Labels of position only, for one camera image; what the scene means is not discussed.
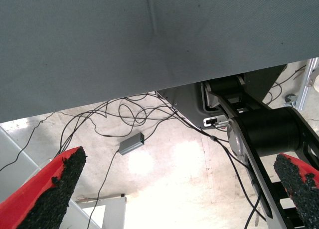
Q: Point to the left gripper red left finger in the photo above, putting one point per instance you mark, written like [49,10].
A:
[37,196]

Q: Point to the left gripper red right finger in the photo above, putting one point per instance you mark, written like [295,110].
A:
[304,189]

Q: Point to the grey robot base cover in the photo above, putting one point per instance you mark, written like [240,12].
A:
[187,101]

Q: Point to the clear thin tube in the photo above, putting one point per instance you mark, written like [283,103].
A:
[48,160]

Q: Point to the white table leg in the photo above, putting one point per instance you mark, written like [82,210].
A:
[113,211]

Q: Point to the grey caster wheel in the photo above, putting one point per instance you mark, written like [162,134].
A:
[290,100]

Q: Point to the grey metal hub box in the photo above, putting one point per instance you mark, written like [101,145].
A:
[131,144]

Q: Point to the white shoe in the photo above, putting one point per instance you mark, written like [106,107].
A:
[317,81]

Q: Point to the dark grey table cloth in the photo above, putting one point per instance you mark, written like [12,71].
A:
[124,39]

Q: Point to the black robot torso frame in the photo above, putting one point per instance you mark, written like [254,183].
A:
[269,131]

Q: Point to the aluminium profile post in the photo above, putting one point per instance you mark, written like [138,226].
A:
[307,84]

